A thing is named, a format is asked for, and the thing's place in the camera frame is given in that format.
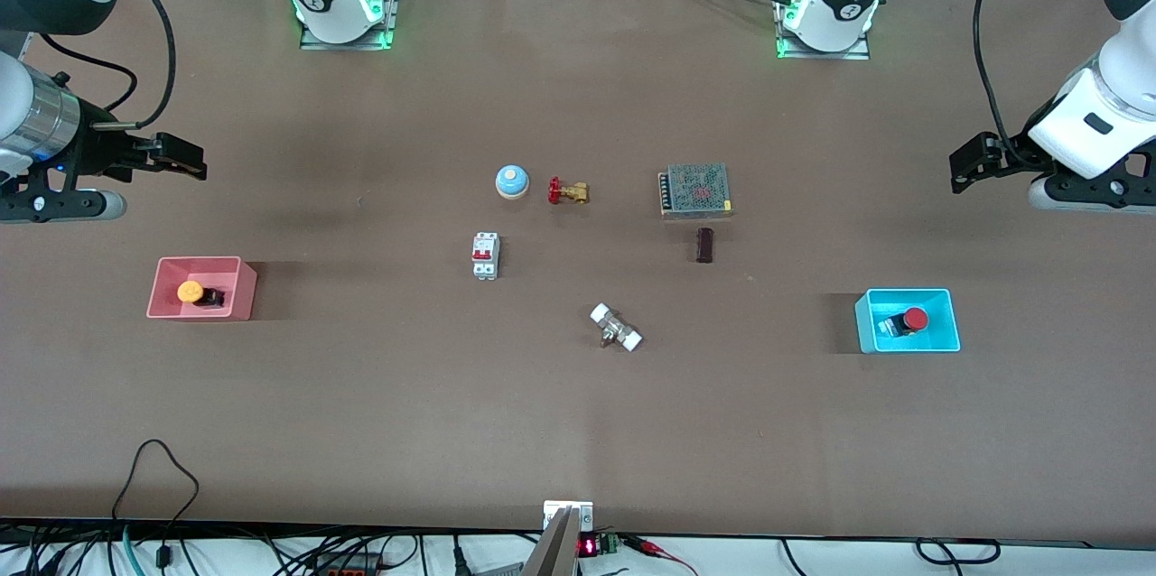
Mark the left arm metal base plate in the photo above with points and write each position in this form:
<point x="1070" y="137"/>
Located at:
<point x="784" y="48"/>

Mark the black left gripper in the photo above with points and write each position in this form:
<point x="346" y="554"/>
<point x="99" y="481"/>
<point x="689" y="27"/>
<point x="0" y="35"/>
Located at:
<point x="1010" y="153"/>

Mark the red clip lead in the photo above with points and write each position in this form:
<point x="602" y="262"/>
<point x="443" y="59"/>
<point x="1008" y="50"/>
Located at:
<point x="652" y="547"/>

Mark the cyan plastic bin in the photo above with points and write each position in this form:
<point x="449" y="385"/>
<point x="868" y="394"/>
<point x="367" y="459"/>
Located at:
<point x="941" y="334"/>

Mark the pink plastic bin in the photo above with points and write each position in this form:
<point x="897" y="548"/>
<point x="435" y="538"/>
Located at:
<point x="244" y="294"/>

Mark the metal mesh power supply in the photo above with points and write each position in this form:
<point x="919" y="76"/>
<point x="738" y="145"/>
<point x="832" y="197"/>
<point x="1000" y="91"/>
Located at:
<point x="697" y="190"/>

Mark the red push button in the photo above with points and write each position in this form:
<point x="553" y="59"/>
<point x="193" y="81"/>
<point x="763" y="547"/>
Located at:
<point x="916" y="319"/>

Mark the yellow push button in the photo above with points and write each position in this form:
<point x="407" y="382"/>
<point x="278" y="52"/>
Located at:
<point x="190" y="292"/>

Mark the blue call bell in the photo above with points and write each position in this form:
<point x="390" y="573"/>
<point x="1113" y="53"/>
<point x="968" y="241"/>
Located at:
<point x="512" y="183"/>

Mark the red digit display module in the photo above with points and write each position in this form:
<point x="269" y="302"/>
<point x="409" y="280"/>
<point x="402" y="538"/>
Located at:
<point x="588" y="546"/>

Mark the dark brown block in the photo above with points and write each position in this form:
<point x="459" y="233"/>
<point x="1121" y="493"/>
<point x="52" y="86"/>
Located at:
<point x="705" y="246"/>

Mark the white capped pipe fitting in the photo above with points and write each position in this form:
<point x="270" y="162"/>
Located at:
<point x="616" y="329"/>

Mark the grey metal bar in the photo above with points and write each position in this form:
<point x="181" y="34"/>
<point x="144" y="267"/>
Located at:
<point x="553" y="553"/>

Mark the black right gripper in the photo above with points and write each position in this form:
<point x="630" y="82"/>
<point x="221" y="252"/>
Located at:
<point x="97" y="152"/>

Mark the white circuit breaker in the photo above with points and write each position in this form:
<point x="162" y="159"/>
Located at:
<point x="485" y="255"/>

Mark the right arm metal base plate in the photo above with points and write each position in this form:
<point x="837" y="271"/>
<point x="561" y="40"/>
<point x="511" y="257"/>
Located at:
<point x="390" y="7"/>

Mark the white mounting bracket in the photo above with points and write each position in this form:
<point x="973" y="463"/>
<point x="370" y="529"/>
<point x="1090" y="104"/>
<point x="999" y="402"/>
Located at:
<point x="553" y="513"/>

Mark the orange connector block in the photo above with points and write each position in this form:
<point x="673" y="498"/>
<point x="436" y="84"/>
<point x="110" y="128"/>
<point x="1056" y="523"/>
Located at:
<point x="348" y="569"/>

